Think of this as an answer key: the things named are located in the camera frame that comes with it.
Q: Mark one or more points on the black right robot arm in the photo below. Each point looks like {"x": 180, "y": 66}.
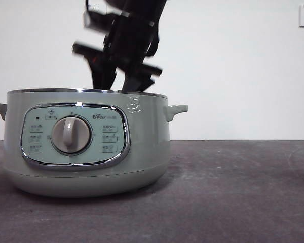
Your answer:
{"x": 136, "y": 5}

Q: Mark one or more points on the green electric cooking pot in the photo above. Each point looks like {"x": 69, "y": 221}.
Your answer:
{"x": 147, "y": 146}

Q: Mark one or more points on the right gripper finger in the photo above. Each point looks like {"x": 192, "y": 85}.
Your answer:
{"x": 135, "y": 83}
{"x": 102, "y": 76}

